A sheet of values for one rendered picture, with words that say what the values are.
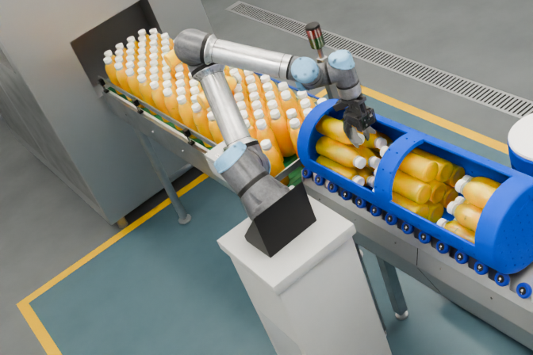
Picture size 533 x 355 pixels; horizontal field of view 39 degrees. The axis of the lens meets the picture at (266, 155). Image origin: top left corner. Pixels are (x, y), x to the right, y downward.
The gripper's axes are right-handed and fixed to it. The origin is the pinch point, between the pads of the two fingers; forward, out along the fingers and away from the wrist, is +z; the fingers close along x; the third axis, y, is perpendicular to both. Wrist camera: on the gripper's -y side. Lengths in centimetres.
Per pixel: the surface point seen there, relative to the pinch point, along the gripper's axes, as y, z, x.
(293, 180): -35.7, 26.2, -11.2
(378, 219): 11.6, 23.4, -9.8
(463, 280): 49, 28, -11
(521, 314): 70, 28, -11
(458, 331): 5, 116, 17
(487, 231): 63, 0, -11
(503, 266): 65, 13, -10
